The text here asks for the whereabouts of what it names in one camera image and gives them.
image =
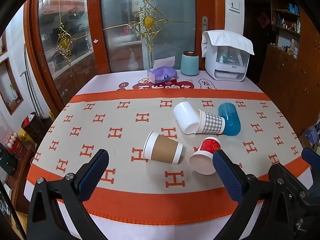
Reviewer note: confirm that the brown sleeved paper cup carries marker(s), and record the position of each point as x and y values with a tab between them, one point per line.
163	148

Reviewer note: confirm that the teal canister with brown lid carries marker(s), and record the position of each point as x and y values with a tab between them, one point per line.
189	63

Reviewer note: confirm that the purple tissue pack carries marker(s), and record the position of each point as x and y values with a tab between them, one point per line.
162	75

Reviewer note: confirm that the red paper cup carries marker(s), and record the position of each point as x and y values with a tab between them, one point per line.
205	158

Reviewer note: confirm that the white plastic cup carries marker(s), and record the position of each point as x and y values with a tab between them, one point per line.
185	116

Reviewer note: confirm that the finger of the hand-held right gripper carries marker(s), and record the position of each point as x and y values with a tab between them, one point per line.
311	156
310	215

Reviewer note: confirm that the metal mop pole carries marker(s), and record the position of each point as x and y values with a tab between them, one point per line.
30	80

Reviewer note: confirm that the blue boxes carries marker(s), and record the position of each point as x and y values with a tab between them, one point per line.
312	135

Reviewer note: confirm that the white wall switch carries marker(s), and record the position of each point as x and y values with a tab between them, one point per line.
235	6

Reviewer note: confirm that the wooden wall niche frame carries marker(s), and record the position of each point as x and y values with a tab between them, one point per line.
10	87

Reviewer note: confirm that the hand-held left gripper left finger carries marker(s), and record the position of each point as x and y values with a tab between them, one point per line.
93	177

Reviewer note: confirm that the wooden glass door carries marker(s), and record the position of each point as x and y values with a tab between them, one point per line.
62	62
172	17

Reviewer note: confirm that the white countertop appliance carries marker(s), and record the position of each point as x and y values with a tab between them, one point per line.
230	65

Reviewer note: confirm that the white cloth cover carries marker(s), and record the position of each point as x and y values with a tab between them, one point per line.
227	38

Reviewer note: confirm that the white printed tablecloth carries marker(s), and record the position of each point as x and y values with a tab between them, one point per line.
105	82

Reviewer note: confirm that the orange beige patterned table mat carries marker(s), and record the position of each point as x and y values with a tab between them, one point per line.
125	120

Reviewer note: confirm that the blue plastic cup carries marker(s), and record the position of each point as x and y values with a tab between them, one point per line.
230	120

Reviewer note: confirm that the dark woven trash bin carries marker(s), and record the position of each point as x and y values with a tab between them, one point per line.
35	128

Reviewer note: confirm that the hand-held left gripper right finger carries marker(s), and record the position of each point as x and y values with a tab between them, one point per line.
228	177

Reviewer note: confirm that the grey checked paper cup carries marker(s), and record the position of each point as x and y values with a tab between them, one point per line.
212	122

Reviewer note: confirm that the wooden shelf with bottles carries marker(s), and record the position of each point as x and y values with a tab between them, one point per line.
287	17

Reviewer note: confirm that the black appliance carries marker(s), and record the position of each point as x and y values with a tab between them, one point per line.
7	160

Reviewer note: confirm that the wooden cabinet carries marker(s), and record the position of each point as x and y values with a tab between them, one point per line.
287	85

